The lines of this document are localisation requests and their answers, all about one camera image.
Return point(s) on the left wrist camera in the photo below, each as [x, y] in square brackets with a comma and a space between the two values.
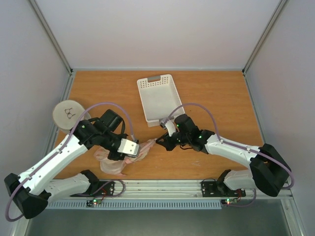
[129, 148]

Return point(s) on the white round mesh laundry bag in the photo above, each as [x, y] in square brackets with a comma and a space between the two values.
[66, 113]

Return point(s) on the aluminium mounting rail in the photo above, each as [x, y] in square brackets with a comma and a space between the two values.
[177, 189]

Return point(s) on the right aluminium frame post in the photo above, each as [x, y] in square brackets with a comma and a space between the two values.
[267, 30]

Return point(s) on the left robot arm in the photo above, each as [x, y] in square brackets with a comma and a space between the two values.
[32, 190]

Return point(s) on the floral mesh laundry bag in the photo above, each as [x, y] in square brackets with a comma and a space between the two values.
[113, 167]

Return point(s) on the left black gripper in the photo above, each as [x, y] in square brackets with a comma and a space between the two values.
[112, 156]

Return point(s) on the aluminium frame post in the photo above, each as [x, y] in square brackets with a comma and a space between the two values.
[40, 16]
[267, 30]

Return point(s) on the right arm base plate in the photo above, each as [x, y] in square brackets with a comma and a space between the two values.
[214, 188]

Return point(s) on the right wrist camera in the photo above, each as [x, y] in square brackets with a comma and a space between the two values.
[167, 124]

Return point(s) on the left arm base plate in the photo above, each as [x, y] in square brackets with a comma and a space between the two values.
[98, 189]

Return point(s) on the left aluminium frame post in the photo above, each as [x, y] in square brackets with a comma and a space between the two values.
[40, 16]

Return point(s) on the white plastic basket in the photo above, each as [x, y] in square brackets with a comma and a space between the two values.
[159, 97]

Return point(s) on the grey slotted cable duct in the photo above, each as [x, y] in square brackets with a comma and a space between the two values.
[136, 204]

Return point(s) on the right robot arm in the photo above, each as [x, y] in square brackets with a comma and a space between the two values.
[266, 170]

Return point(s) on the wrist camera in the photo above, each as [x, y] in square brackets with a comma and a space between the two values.
[167, 124]
[129, 148]

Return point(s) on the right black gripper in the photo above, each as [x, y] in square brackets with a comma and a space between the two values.
[169, 141]

